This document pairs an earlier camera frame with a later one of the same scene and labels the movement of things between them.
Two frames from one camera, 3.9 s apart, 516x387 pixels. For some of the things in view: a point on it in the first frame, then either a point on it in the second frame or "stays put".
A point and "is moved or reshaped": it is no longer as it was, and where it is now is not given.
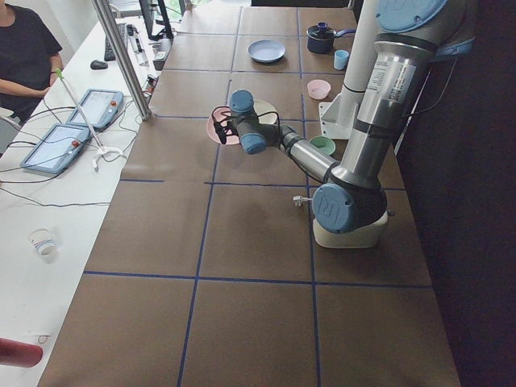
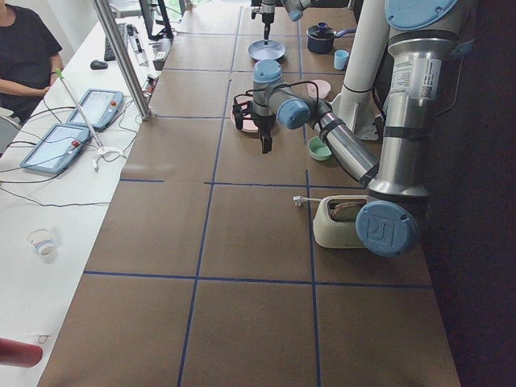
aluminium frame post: (118, 44) stays put
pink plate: (218, 114) is moved or reshaped
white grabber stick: (104, 150) stays put
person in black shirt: (28, 58) stays put
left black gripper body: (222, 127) -> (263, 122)
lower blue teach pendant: (56, 147) stays put
